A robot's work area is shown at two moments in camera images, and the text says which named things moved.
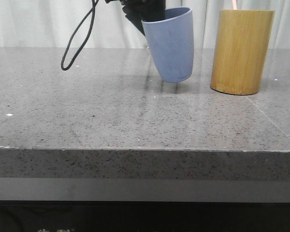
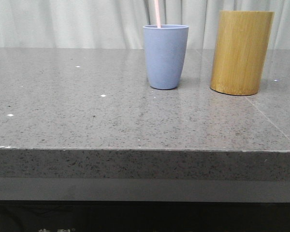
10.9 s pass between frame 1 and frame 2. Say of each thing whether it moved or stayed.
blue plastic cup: moved
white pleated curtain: stayed
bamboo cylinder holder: stayed
